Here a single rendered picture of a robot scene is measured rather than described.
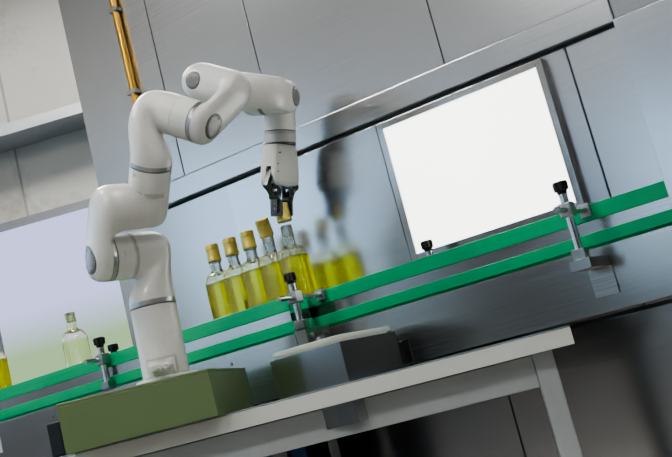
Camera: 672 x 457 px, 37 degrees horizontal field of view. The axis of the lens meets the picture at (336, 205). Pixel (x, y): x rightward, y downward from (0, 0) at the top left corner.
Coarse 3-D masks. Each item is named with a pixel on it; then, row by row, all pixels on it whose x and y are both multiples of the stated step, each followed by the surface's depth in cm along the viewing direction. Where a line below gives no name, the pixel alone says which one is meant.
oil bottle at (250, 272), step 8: (248, 264) 243; (256, 264) 242; (248, 272) 243; (256, 272) 242; (248, 280) 243; (256, 280) 242; (248, 288) 243; (256, 288) 242; (248, 296) 243; (256, 296) 242; (264, 296) 241; (248, 304) 243; (256, 304) 242
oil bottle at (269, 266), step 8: (264, 256) 241; (272, 256) 240; (264, 264) 241; (272, 264) 239; (264, 272) 241; (272, 272) 239; (280, 272) 239; (264, 280) 241; (272, 280) 239; (280, 280) 238; (264, 288) 241; (272, 288) 239; (280, 288) 238; (272, 296) 239
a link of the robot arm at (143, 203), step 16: (128, 176) 204; (144, 176) 201; (160, 176) 202; (96, 192) 200; (112, 192) 199; (128, 192) 201; (144, 192) 202; (160, 192) 203; (96, 208) 199; (112, 208) 198; (128, 208) 199; (144, 208) 201; (160, 208) 204; (96, 224) 199; (112, 224) 198; (128, 224) 201; (144, 224) 203; (160, 224) 207; (96, 240) 200; (112, 240) 201; (96, 256) 201; (112, 256) 201; (96, 272) 202; (112, 272) 202
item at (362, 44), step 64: (64, 0) 303; (128, 0) 289; (192, 0) 277; (256, 0) 265; (320, 0) 255; (384, 0) 245; (448, 0) 236; (512, 0) 227; (576, 0) 220; (192, 64) 276; (256, 64) 265; (320, 64) 254; (384, 64) 245; (448, 64) 233; (512, 64) 226; (576, 64) 219; (256, 128) 265; (320, 128) 251; (576, 128) 219; (640, 128) 212; (192, 192) 273; (192, 256) 275; (128, 320) 287; (192, 320) 275; (576, 320) 218
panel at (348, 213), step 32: (544, 64) 222; (448, 96) 232; (544, 96) 220; (384, 128) 241; (320, 160) 250; (352, 160) 245; (384, 160) 241; (256, 192) 260; (320, 192) 250; (352, 192) 245; (384, 192) 241; (576, 192) 216; (320, 224) 250; (352, 224) 245; (384, 224) 240; (512, 224) 223; (320, 256) 250; (352, 256) 245; (384, 256) 240; (416, 256) 236; (320, 288) 250
